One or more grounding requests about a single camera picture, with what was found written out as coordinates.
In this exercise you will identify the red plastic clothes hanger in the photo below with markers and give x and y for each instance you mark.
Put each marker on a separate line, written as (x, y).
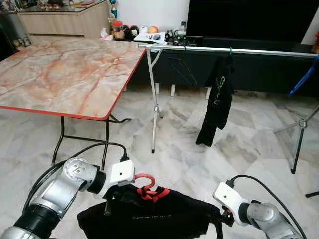
(144, 175)

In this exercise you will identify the black shirt with red trim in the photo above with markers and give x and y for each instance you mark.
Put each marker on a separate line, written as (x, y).
(149, 219)

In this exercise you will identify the blue plastic clothes hanger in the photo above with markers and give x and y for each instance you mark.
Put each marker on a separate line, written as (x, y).
(301, 79)

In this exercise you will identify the green clothes hanger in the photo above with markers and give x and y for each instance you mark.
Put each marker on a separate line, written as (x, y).
(231, 50)

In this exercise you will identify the black folding chair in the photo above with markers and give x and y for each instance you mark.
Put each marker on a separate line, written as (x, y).
(312, 193)

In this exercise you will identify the marble pattern folding table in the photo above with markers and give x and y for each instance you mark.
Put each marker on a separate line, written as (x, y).
(65, 74)

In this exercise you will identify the black low television console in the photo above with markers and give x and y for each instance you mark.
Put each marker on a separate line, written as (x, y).
(259, 74)

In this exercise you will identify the pink white tissue box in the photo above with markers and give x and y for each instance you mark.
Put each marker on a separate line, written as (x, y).
(105, 35)

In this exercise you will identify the black mouse ear toys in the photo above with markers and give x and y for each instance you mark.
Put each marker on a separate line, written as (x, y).
(131, 33)

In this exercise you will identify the clear jar with red lid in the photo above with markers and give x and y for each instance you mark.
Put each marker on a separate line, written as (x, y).
(118, 30)

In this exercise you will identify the teal and white ball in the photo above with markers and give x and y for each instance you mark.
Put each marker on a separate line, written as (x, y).
(144, 30)

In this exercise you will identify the orange and red ball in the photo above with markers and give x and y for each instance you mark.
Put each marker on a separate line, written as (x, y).
(153, 30)

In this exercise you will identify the clear bottle with green label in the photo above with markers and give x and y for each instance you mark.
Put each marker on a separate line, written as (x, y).
(183, 29)

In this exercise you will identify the light wooden sideboard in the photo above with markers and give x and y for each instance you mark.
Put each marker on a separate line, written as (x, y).
(65, 25)

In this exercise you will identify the gold and blue trophy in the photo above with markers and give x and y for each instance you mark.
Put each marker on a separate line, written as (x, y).
(113, 10)

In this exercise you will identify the dark glass display cabinet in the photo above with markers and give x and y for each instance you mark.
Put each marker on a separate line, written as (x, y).
(15, 37)

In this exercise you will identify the black flat screen television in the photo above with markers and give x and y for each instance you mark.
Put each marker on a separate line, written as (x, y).
(249, 17)

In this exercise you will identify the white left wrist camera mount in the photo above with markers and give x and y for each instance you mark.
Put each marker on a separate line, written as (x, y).
(122, 173)

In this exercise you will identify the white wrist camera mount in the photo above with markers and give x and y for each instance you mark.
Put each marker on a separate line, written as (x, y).
(229, 196)
(122, 173)

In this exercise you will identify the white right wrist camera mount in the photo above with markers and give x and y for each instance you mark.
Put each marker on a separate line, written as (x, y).
(229, 196)

